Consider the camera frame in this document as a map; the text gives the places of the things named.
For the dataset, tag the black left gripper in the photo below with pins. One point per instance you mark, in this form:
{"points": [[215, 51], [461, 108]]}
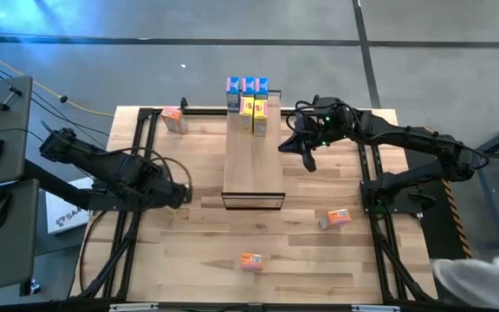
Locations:
{"points": [[167, 193]]}

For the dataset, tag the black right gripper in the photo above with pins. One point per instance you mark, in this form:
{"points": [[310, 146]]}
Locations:
{"points": [[332, 125]]}

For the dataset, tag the yellow Corn Pops box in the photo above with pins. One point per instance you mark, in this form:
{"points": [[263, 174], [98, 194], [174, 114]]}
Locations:
{"points": [[246, 108], [261, 112]]}

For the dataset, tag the orange Frosted Mini-Wheats box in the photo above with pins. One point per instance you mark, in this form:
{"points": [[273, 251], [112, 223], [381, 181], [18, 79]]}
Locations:
{"points": [[251, 261], [172, 117], [338, 216]]}

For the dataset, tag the blue Rice Krispies box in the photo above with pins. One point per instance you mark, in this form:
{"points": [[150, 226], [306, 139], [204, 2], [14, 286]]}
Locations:
{"points": [[248, 86], [232, 93], [261, 86]]}

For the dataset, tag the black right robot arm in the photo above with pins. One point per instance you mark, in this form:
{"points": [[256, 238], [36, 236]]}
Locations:
{"points": [[405, 134]]}

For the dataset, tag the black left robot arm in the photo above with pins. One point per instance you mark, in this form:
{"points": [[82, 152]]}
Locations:
{"points": [[102, 164]]}

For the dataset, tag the white printed cardboard box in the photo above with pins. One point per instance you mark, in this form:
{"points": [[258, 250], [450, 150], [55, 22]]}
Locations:
{"points": [[65, 219]]}

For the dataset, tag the black mat with hazard stripes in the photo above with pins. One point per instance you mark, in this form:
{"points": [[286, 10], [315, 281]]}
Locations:
{"points": [[440, 234]]}

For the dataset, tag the small silver desk fitting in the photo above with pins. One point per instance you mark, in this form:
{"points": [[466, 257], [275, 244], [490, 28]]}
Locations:
{"points": [[34, 287]]}

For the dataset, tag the dark grey desk top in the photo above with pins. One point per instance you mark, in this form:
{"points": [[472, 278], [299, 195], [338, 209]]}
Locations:
{"points": [[2, 260], [11, 130]]}

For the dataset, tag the blue-grey metal stand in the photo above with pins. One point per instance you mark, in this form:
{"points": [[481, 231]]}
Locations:
{"points": [[487, 199]]}

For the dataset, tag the person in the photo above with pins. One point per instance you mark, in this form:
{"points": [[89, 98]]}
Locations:
{"points": [[483, 281]]}

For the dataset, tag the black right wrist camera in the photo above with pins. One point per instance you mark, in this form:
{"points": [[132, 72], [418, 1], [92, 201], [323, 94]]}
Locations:
{"points": [[305, 125]]}

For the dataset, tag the wooden shelf with black frame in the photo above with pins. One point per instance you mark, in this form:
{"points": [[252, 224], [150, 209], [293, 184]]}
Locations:
{"points": [[253, 173]]}

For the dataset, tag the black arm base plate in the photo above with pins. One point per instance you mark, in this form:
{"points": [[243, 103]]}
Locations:
{"points": [[368, 206], [115, 207]]}

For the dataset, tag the silver metal bracket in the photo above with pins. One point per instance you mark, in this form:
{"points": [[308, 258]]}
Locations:
{"points": [[375, 308], [132, 307]]}

